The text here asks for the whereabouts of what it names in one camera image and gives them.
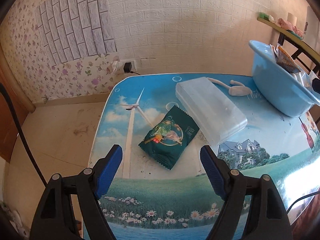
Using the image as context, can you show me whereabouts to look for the light blue plastic basin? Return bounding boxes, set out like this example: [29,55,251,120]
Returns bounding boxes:
[248,40,319,117]

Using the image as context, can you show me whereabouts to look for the pink cloth on table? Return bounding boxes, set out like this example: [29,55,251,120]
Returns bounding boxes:
[277,18,303,37]

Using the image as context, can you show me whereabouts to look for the green snack packet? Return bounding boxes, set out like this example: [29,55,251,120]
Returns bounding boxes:
[139,106,199,170]

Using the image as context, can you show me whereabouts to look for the black wall charger plug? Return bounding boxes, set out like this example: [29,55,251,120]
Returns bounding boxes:
[123,62,140,75]

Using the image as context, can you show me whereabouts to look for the white plastic hook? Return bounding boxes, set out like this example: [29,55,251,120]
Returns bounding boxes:
[207,77,252,96]

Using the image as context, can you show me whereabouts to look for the black camera cable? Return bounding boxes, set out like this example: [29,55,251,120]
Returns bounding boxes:
[0,82,48,188]

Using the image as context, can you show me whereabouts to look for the clear plastic storage box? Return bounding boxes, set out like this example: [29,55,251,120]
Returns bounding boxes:
[176,77,247,146]

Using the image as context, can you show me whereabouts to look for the wooden side table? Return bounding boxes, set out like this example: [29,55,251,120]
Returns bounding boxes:
[257,17,319,74]

